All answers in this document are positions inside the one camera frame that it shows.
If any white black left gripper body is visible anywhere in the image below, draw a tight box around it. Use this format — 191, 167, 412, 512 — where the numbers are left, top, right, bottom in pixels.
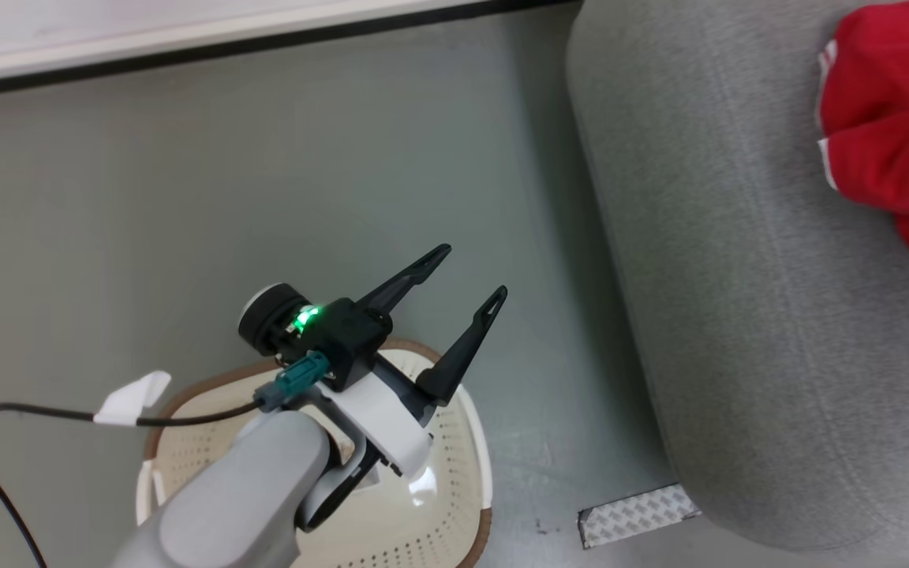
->
238, 282, 455, 478

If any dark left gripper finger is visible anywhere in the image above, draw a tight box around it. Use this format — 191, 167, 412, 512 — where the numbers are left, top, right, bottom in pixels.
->
356, 244, 452, 316
417, 286, 508, 407

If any red white sports jersey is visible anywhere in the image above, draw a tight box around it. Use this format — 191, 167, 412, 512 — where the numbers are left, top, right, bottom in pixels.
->
815, 2, 909, 269

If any white perforated laundry basket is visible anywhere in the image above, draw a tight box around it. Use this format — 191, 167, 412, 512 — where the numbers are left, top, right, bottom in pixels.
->
136, 338, 495, 568

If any grey patterned tape patch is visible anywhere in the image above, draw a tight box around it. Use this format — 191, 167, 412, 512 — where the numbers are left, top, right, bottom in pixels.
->
578, 484, 701, 549

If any black floor skirting strip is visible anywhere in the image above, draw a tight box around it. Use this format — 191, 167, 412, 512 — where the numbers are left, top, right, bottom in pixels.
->
0, 0, 582, 101

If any grey fabric sofa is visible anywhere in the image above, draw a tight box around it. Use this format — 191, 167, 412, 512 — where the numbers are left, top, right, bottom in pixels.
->
565, 0, 909, 553

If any white cable tag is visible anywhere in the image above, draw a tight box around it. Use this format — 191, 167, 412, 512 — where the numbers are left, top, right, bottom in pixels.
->
93, 371, 172, 427

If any thin black cable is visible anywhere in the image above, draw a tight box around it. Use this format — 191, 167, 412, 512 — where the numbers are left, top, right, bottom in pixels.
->
0, 398, 274, 568

